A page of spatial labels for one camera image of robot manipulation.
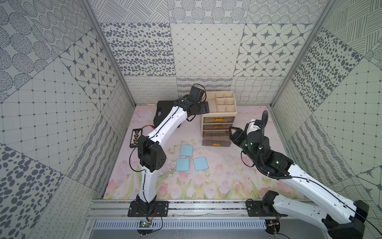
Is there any beige desk organizer cabinet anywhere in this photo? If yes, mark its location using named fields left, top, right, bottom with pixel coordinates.
left=203, top=91, right=237, bottom=117

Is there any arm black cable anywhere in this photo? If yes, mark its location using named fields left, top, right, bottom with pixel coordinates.
left=240, top=110, right=382, bottom=231
left=129, top=83, right=208, bottom=207

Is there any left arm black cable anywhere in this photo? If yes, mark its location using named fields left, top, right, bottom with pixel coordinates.
left=129, top=83, right=208, bottom=207

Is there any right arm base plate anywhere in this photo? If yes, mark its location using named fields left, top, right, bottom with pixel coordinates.
left=245, top=199, right=287, bottom=218

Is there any blue sticky note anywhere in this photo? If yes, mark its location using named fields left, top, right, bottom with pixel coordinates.
left=176, top=158, right=190, bottom=172
left=194, top=157, right=209, bottom=171
left=180, top=145, right=193, bottom=157

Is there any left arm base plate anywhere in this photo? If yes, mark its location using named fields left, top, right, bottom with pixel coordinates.
left=127, top=199, right=169, bottom=218

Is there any black plastic tool case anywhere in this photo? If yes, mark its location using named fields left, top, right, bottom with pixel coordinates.
left=153, top=101, right=174, bottom=128

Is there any grey transparent drawer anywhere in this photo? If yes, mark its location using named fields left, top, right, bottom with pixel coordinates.
left=203, top=116, right=235, bottom=124

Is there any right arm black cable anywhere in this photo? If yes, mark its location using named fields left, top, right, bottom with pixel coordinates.
left=240, top=110, right=382, bottom=231

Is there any blue sticky note lower left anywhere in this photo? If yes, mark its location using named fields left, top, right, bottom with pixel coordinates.
left=176, top=158, right=190, bottom=172

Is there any blue sticky note lower right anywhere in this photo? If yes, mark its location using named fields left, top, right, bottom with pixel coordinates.
left=194, top=157, right=209, bottom=171

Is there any blue sticky note top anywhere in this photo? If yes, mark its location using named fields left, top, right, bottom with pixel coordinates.
left=180, top=145, right=193, bottom=157

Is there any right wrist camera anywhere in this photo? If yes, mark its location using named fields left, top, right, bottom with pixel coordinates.
left=244, top=119, right=262, bottom=135

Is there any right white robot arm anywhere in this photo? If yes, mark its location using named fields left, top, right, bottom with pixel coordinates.
left=229, top=125, right=369, bottom=239

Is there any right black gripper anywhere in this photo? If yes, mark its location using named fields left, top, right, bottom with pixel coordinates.
left=229, top=126, right=259, bottom=165

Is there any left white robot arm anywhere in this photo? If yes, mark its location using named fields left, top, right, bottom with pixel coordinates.
left=137, top=98, right=210, bottom=207

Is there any aluminium mounting rail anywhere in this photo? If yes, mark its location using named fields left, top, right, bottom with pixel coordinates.
left=85, top=198, right=332, bottom=220

